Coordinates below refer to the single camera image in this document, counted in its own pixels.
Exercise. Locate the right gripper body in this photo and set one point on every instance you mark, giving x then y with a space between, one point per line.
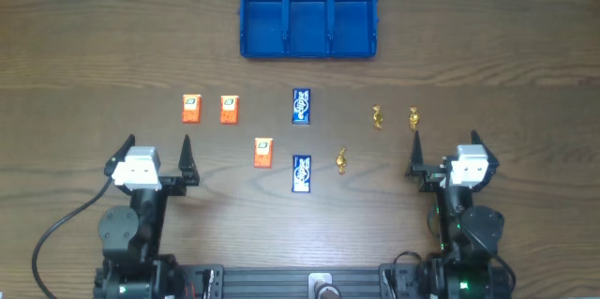
433 177

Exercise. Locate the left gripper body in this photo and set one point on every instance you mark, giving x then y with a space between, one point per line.
172 185

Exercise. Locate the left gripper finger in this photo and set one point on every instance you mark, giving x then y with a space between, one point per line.
120 151
187 163

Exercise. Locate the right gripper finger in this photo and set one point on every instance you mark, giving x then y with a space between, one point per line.
491 163
415 156

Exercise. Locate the blue candy pack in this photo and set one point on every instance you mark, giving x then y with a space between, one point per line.
301 174
301 107

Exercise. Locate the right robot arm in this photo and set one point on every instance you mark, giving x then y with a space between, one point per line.
469 238

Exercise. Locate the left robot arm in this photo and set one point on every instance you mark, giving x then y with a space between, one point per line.
140 224

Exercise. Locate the gold wrapped candy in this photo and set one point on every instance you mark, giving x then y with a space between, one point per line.
377 117
341 160
413 118

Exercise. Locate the orange candy box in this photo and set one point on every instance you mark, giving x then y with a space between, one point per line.
229 111
263 154
191 110

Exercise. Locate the blue tray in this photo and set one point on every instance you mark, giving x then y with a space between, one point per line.
308 50

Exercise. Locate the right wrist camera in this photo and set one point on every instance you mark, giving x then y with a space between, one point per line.
470 165

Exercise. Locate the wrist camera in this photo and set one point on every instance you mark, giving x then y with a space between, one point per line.
470 165
137 168

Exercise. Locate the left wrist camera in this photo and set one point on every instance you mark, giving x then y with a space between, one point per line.
137 168

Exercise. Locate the mounting rail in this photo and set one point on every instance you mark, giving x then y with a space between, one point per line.
276 282

